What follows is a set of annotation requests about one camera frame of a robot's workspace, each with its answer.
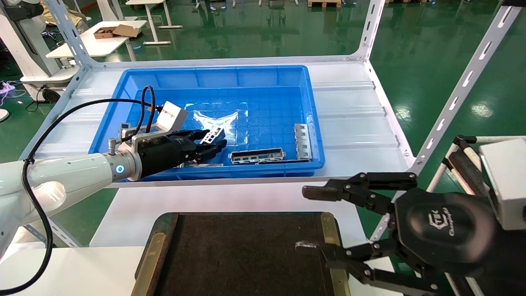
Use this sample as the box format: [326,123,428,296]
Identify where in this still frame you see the purple floor cable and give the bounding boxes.
[0,80,26,99]

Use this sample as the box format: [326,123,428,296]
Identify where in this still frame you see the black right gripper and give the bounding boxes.
[390,188,526,296]

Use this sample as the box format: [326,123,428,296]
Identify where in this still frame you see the white perforated rack upright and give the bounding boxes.
[355,0,389,62]
[43,0,97,69]
[23,218,83,248]
[370,3,523,243]

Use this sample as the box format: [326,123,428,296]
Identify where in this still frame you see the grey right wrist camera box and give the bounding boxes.
[479,139,526,231]

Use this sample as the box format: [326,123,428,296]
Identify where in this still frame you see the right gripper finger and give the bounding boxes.
[295,238,438,296]
[303,172,418,214]

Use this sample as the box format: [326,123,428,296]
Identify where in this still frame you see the blue plastic bin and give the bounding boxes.
[88,65,325,182]

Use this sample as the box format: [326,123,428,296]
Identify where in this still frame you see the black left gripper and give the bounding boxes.
[138,129,227,180]

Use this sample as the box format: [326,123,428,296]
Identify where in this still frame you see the open brown cardboard box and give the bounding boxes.
[94,24,141,40]

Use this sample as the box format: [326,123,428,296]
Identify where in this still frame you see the grey windowed metal frame part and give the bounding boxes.
[200,127,225,145]

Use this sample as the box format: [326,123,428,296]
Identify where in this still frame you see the white tube trolley black pads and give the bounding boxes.
[427,135,526,196]

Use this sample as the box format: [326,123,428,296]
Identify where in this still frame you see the clear plastic film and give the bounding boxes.
[184,103,249,145]

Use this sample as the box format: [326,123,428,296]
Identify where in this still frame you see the short tabbed metal plate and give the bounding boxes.
[293,123,313,160]

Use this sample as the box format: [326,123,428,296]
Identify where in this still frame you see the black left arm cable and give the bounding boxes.
[0,86,165,296]

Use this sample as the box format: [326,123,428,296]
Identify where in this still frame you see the black felt-lined container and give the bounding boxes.
[131,212,352,296]

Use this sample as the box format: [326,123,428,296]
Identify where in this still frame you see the long dark open metal frame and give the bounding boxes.
[229,148,286,165]

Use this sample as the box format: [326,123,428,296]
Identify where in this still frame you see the white table with cardboard box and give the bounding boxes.
[45,20,148,62]

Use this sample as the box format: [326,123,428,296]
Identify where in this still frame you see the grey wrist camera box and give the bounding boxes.
[479,139,526,231]
[156,101,189,133]

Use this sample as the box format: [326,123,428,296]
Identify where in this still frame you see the white machine with black panel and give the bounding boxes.
[0,0,79,103]

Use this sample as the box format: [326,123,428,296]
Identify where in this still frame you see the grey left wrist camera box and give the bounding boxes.
[156,101,189,133]

